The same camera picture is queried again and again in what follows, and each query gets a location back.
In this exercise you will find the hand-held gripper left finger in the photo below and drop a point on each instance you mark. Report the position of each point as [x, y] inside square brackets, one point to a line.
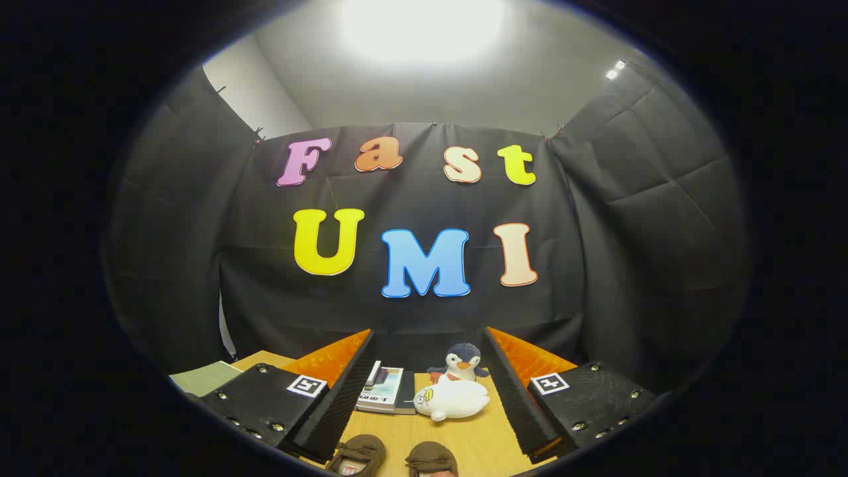
[344, 397]

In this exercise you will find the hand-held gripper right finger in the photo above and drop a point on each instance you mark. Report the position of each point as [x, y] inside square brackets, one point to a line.
[513, 397]

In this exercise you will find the brown fuzzy shoe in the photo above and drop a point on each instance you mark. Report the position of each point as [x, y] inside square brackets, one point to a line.
[430, 457]
[361, 450]

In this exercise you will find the green fabric storage box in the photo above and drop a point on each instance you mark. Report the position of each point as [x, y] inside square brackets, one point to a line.
[205, 379]

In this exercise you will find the white book blue picture cover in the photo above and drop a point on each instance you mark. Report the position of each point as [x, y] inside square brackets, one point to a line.
[372, 371]

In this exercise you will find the pale sky cover book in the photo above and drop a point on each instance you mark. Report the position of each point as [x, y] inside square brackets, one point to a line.
[389, 389]

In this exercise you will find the white round plush toy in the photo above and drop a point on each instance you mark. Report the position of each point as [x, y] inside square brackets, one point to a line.
[457, 397]

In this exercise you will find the penguin plush toy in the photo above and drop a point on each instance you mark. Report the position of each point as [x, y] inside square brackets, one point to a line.
[462, 360]

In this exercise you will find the dark cover book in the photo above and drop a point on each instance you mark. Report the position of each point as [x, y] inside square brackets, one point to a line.
[408, 392]

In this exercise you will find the small ceiling spot light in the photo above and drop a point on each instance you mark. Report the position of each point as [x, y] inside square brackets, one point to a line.
[615, 69]

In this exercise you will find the bright ceiling light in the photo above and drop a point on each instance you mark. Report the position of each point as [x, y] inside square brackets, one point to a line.
[421, 26]

